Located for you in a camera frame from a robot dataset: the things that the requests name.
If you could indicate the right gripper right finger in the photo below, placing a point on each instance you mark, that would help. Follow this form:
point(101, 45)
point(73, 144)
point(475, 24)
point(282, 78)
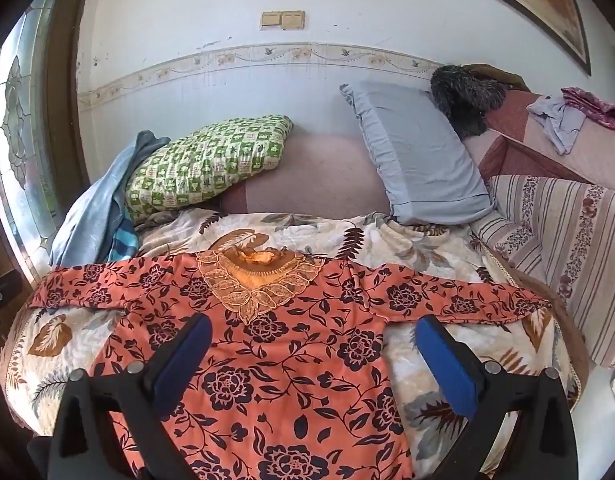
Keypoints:
point(542, 444)

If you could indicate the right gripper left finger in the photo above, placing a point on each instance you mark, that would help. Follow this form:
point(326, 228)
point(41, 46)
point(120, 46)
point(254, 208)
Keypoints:
point(111, 426)

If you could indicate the orange floral blouse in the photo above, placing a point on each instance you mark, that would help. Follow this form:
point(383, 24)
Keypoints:
point(294, 385)

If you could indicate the leaf print fleece blanket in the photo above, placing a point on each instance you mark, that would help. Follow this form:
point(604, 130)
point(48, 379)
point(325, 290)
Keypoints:
point(45, 346)

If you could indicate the teal striped knit garment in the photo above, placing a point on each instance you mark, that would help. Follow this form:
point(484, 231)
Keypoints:
point(124, 244)

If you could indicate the light blue knit sweater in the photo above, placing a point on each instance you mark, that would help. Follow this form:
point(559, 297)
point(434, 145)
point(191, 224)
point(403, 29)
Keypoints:
point(86, 234)

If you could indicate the striped floral bedding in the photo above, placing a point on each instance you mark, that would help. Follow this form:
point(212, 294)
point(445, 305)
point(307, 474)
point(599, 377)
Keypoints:
point(561, 232)

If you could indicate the green checkered pillow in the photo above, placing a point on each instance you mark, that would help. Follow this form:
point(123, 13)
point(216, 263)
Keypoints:
point(205, 163)

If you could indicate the pink quilted mattress cover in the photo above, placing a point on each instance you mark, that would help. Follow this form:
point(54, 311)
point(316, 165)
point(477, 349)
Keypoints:
point(324, 176)

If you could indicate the grey blue pillow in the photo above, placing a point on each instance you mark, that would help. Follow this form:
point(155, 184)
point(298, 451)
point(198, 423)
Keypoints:
point(428, 175)

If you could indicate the grey crumpled garment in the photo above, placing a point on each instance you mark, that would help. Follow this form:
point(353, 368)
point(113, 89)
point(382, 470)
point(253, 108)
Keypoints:
point(561, 122)

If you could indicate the stained glass window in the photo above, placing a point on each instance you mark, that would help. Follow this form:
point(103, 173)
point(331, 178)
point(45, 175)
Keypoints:
point(29, 209)

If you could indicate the maroon floral garment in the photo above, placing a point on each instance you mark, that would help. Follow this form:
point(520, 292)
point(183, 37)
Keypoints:
point(597, 110)

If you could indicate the dark fuzzy cushion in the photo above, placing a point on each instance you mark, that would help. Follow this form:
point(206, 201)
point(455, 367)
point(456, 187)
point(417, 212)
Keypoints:
point(464, 99)

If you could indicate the brown wooden window frame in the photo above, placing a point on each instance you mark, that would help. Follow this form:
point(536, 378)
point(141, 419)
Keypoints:
point(61, 114)

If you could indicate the beige wall switch plate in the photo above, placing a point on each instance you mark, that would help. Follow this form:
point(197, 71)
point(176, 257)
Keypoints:
point(286, 20)

